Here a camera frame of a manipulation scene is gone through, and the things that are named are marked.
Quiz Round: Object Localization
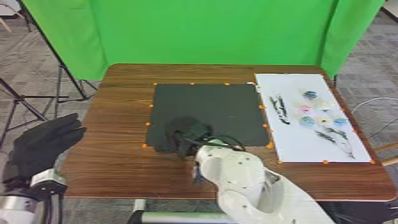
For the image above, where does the dark mat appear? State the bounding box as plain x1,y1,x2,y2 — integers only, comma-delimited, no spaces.
144,83,273,153

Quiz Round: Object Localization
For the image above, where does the black tripod stand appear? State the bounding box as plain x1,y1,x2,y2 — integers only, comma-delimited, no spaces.
0,77,71,148

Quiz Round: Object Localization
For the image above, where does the pale grey bar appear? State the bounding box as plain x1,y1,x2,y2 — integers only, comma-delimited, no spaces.
126,199,240,224

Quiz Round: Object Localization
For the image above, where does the black cable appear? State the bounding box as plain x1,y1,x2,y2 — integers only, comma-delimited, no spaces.
206,133,249,152

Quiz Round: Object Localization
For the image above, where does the white sheet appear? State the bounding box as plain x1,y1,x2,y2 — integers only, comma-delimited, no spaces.
254,73,375,165

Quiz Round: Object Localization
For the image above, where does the white flower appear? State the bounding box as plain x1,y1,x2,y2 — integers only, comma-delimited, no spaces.
314,99,334,111

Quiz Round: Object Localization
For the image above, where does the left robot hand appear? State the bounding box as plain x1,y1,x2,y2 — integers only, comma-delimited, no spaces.
2,112,89,187

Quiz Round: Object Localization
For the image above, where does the chair with metal frame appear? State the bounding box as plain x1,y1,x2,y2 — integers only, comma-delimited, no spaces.
350,96,398,168

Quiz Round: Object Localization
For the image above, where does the black backdrop stand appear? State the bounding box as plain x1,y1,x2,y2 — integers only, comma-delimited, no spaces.
16,0,99,102

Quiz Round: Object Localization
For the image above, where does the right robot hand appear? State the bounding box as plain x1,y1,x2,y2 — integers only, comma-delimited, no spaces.
154,115,215,158

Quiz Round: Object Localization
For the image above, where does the blue flower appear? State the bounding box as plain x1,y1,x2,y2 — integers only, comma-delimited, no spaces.
302,90,320,101

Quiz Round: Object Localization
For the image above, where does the wooden chair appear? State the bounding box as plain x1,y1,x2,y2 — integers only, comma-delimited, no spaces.
0,0,34,34

